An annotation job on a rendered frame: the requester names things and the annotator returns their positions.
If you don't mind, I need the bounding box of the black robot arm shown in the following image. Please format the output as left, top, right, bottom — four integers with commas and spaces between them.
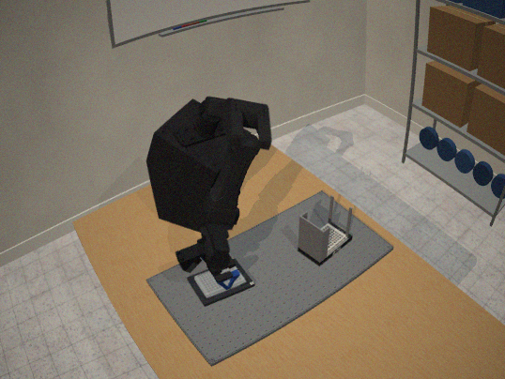
173, 97, 271, 273

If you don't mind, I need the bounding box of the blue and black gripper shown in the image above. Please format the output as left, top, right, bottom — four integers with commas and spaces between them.
207, 255, 240, 290

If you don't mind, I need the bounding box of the white well plate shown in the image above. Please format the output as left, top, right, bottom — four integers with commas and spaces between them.
321, 224, 347, 255

